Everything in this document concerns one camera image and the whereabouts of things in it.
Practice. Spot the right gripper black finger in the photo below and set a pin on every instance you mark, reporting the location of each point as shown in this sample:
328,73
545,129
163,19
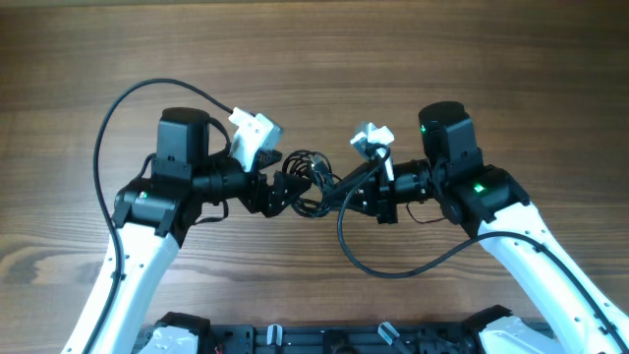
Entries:
345,185
357,202

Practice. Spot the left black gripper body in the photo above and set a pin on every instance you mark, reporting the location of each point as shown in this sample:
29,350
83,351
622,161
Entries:
250,189

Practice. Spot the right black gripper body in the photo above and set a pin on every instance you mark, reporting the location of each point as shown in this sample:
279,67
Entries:
384,195

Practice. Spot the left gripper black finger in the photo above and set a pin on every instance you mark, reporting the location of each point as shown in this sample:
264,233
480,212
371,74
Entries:
283,196
285,181

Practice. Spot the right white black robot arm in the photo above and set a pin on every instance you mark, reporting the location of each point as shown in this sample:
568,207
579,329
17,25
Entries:
497,213

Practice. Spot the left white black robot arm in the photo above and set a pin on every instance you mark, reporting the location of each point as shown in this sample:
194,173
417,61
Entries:
152,215

